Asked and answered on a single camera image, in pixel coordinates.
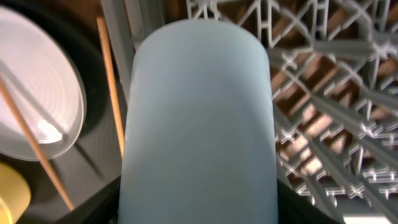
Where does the blue plastic cup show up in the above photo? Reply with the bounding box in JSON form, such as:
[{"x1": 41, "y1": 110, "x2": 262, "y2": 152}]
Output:
[{"x1": 118, "y1": 20, "x2": 278, "y2": 224}]

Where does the round black serving tray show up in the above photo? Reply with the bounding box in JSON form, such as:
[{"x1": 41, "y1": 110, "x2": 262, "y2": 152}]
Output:
[{"x1": 1, "y1": 1, "x2": 121, "y2": 223}]

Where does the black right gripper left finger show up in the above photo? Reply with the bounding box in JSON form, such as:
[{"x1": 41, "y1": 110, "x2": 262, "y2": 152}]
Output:
[{"x1": 55, "y1": 176, "x2": 121, "y2": 224}]

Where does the wooden chopstick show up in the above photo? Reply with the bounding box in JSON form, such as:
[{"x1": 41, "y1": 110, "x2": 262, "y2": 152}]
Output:
[
  {"x1": 1, "y1": 80, "x2": 75, "y2": 211},
  {"x1": 96, "y1": 16, "x2": 125, "y2": 158}
]

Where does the grey round plate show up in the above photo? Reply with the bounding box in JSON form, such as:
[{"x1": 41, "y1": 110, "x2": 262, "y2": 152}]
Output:
[{"x1": 1, "y1": 6, "x2": 86, "y2": 159}]

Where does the grey dishwasher rack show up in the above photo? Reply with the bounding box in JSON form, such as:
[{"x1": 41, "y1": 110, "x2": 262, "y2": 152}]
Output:
[{"x1": 101, "y1": 0, "x2": 397, "y2": 223}]

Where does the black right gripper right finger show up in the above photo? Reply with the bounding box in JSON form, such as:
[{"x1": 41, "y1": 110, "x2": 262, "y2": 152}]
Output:
[{"x1": 277, "y1": 179, "x2": 339, "y2": 224}]

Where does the yellow bowl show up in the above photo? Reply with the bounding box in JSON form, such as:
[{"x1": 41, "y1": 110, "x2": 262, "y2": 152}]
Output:
[{"x1": 1, "y1": 163, "x2": 31, "y2": 224}]

